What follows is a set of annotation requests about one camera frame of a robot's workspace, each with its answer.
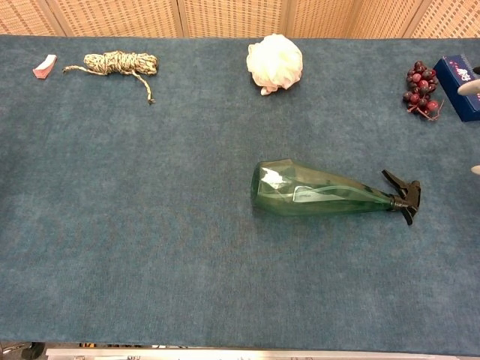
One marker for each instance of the white mesh bath loofah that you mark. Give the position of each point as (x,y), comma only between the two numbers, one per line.
(275,62)

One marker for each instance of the red artificial grape bunch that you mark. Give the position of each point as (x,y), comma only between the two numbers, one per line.
(422,88)

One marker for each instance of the green plastic spray bottle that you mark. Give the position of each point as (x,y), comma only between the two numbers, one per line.
(300,195)

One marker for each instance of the black caster wheel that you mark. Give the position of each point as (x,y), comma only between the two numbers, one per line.
(34,350)

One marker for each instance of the woven wicker folding screen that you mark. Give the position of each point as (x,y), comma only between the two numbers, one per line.
(232,17)

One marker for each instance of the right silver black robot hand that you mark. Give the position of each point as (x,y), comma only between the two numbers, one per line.
(470,88)

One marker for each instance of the dark blue printed box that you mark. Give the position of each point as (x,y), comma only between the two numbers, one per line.
(455,77)

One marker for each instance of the aluminium table frame rail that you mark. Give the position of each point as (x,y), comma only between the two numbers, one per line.
(225,354)

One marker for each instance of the blue felt table cloth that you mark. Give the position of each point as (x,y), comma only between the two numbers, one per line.
(150,210)

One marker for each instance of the pink white eraser wedge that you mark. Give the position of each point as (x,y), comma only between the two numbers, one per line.
(44,68)

